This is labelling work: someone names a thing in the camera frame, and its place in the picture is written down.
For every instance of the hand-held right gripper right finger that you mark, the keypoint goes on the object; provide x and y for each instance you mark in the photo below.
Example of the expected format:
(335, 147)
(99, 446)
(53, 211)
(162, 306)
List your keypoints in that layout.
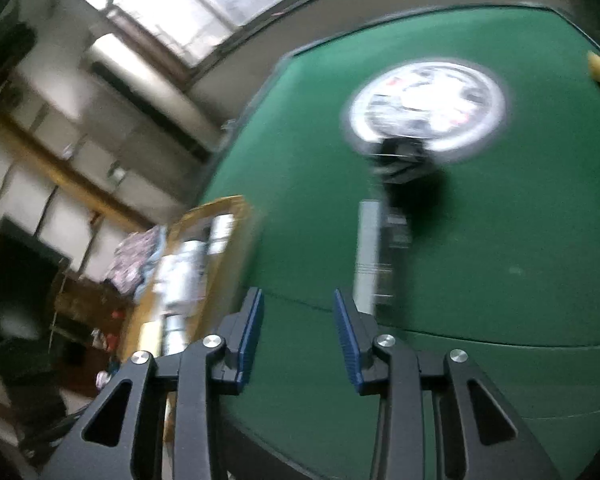
(347, 340)

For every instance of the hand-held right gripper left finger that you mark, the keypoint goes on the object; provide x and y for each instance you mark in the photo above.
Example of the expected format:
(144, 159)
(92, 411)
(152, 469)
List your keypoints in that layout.
(250, 340)

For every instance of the thin black pen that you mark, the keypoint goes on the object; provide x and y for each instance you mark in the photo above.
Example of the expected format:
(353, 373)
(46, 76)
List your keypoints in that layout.
(387, 280)

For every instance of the white pill bottle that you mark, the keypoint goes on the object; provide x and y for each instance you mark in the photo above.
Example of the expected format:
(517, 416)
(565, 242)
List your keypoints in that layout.
(185, 272)
(174, 332)
(221, 232)

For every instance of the cardboard box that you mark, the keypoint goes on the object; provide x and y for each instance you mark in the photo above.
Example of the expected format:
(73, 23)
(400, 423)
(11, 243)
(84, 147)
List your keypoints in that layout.
(230, 260)

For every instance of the white pen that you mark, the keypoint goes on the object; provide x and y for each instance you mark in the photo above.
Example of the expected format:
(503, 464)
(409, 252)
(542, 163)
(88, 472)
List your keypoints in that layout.
(367, 255)

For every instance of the black and silver pen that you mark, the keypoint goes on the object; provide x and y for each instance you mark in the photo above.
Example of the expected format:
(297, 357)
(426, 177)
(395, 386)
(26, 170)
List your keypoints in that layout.
(397, 230)

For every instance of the printed cloth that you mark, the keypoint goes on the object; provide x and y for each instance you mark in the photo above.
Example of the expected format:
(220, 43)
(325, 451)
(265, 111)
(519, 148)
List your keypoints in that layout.
(137, 260)

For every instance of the dark television screen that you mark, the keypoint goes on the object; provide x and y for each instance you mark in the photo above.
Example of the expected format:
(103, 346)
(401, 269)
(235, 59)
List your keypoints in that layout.
(20, 285)

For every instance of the round printed table dial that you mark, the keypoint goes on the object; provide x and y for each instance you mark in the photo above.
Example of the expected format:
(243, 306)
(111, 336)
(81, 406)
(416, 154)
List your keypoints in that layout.
(430, 100)

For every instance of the white radiator cover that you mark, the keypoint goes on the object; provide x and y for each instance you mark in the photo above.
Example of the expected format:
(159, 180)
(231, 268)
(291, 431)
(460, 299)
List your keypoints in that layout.
(145, 90)

